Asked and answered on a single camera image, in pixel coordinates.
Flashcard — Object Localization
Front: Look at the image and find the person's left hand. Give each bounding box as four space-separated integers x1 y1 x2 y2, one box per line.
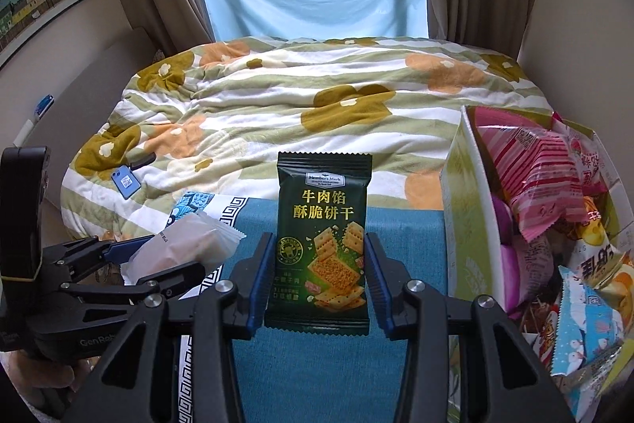
1 351 94 409

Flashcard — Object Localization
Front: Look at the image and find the light blue snack bag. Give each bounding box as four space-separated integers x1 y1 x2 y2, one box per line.
550 265 624 394

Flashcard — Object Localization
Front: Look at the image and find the blue tag on duvet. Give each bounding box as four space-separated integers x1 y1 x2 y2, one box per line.
111 165 142 200

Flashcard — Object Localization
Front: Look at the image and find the purple snack bag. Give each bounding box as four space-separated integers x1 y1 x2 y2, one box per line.
491 194 554 314

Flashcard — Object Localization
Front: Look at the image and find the red striped pink snack bag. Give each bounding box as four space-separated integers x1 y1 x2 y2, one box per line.
473 106 588 241

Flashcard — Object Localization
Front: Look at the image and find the yellow white chips bag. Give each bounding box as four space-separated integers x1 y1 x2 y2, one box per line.
566 197 633 312

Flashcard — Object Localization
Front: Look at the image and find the green cardboard storage box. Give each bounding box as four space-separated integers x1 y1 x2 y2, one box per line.
439 104 634 423

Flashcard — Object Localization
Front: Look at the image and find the dark green cracker packet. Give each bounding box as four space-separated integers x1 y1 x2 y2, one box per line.
264 151 372 336

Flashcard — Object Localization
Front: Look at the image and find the floral striped duvet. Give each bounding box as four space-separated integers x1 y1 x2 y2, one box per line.
60 38 551 239

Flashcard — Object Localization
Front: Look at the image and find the grey headboard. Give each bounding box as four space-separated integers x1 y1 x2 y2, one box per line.
21 25 157 167

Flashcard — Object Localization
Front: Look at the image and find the small white translucent packet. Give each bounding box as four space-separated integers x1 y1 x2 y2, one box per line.
120 212 246 285

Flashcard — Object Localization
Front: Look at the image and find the pink strawberry candy bag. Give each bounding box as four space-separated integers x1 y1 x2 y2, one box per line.
551 114 607 197

